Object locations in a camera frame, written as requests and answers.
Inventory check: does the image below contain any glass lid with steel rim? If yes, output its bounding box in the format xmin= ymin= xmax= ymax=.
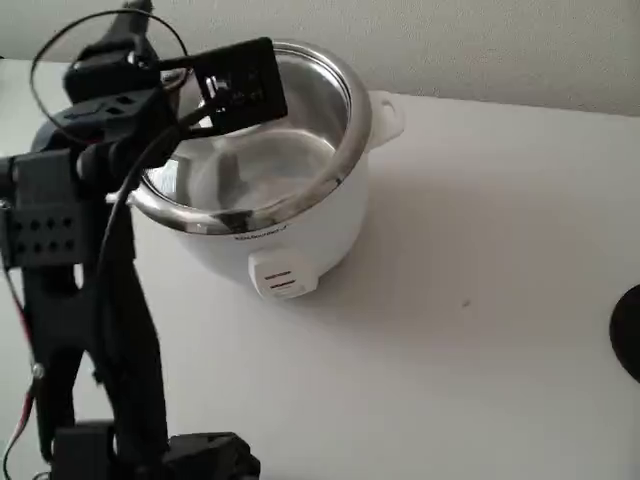
xmin=127 ymin=39 xmax=374 ymax=236

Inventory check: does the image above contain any black wrist camera board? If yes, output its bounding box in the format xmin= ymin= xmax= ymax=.
xmin=159 ymin=37 xmax=290 ymax=139

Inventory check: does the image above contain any thin red black servo wire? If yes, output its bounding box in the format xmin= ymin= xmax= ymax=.
xmin=28 ymin=0 xmax=191 ymax=149
xmin=0 ymin=199 xmax=44 ymax=480

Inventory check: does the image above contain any black round object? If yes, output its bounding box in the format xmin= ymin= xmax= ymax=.
xmin=608 ymin=284 xmax=640 ymax=386

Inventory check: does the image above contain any white rice cooker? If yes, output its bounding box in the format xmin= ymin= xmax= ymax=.
xmin=124 ymin=89 xmax=405 ymax=301

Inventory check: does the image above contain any thick black camera cable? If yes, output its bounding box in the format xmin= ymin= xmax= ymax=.
xmin=94 ymin=104 xmax=224 ymax=316

